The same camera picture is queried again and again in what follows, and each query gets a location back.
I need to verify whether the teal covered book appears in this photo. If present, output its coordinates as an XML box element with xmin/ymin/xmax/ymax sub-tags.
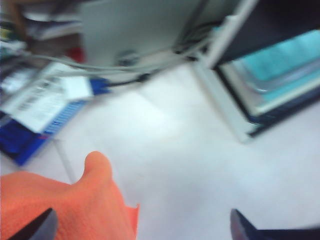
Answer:
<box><xmin>234</xmin><ymin>29</ymin><xmax>320</xmax><ymax>87</ymax></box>

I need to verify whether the white book with printed spine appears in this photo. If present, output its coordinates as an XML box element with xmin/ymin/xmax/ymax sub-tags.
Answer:
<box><xmin>221</xmin><ymin>61</ymin><xmax>320</xmax><ymax>116</ymax></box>

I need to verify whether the grey cable with blue plug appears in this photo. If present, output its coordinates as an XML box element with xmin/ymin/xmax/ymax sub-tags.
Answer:
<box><xmin>87</xmin><ymin>71</ymin><xmax>156</xmax><ymax>97</ymax></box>

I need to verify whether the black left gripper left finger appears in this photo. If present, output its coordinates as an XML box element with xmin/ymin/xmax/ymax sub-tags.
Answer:
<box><xmin>7</xmin><ymin>207</ymin><xmax>59</xmax><ymax>240</ymax></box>

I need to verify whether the white cable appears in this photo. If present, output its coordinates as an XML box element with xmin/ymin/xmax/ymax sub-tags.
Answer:
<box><xmin>14</xmin><ymin>48</ymin><xmax>212</xmax><ymax>75</ymax></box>

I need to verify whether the black book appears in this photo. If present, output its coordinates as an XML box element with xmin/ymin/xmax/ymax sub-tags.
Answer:
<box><xmin>216</xmin><ymin>63</ymin><xmax>320</xmax><ymax>132</ymax></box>
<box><xmin>195</xmin><ymin>65</ymin><xmax>320</xmax><ymax>145</ymax></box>

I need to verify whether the orange microfibre rag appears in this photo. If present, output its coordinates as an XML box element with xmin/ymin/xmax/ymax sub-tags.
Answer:
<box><xmin>0</xmin><ymin>150</ymin><xmax>141</xmax><ymax>240</ymax></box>

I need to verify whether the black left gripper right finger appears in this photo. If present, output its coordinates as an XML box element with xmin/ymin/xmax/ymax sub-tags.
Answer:
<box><xmin>229</xmin><ymin>208</ymin><xmax>320</xmax><ymax>240</ymax></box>

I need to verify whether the large AOC monitor white stand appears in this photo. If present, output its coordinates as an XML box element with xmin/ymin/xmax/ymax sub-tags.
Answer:
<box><xmin>209</xmin><ymin>0</ymin><xmax>320</xmax><ymax>69</ymax></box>

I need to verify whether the grey desk partition panel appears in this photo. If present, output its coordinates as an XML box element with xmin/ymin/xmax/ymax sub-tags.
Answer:
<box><xmin>79</xmin><ymin>0</ymin><xmax>209</xmax><ymax>69</ymax></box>

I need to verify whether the blue and white box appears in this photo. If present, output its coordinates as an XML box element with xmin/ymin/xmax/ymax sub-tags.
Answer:
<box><xmin>0</xmin><ymin>61</ymin><xmax>93</xmax><ymax>167</ymax></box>

